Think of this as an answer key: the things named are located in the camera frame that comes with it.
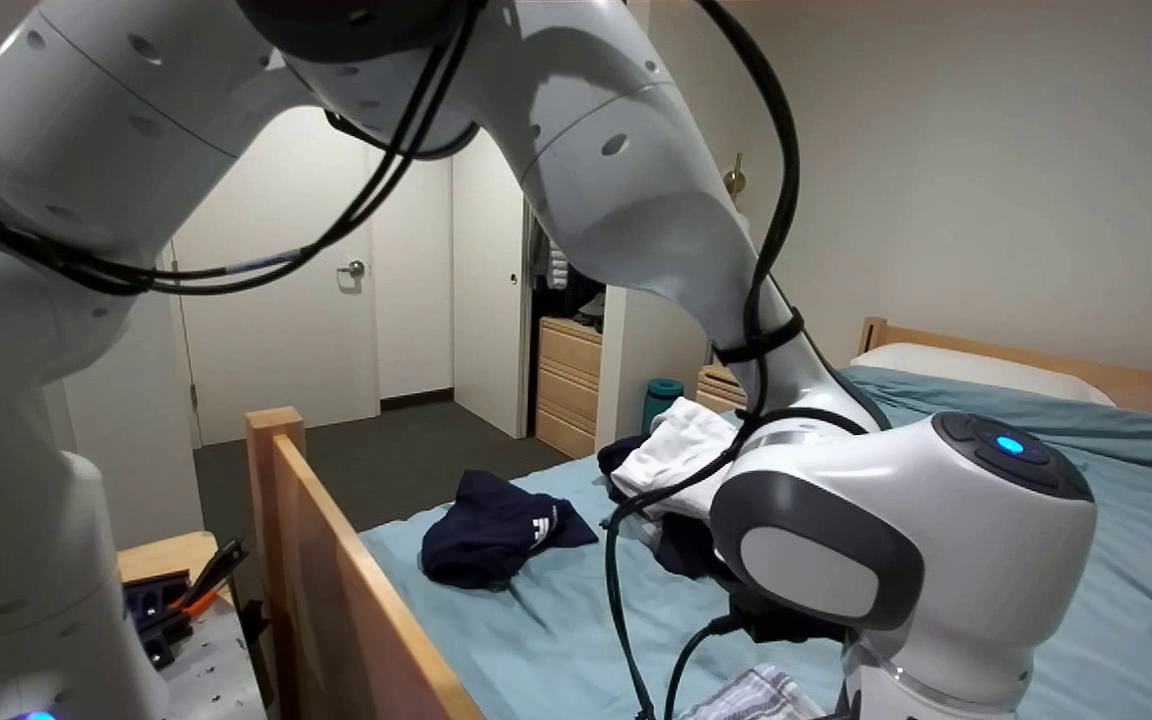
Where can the small wooden table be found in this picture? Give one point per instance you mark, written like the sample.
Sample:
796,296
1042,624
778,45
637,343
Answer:
171,550

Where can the wooden dresser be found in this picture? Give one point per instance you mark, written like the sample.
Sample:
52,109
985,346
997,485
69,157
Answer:
571,385

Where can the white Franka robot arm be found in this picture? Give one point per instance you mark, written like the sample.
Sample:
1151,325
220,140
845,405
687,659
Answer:
600,173

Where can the navy blue garment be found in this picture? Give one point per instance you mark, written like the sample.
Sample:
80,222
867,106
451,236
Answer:
497,532

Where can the globe wall lamp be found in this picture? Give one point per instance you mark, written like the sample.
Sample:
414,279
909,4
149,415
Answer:
737,178

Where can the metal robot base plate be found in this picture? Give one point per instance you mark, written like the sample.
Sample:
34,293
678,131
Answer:
208,672

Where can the white room door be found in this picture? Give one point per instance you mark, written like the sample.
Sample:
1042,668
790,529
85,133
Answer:
270,334

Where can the light blue bed sheet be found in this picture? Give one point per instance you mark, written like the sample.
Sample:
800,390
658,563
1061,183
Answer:
1136,532

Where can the teal bin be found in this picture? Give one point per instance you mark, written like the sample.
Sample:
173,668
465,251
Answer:
660,403

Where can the white pillow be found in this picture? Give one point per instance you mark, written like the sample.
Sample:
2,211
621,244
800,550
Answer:
977,364

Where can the wooden bed frame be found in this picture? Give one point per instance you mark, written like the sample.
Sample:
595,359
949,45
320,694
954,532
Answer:
337,603

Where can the white closet door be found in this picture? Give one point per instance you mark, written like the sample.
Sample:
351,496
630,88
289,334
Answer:
490,307

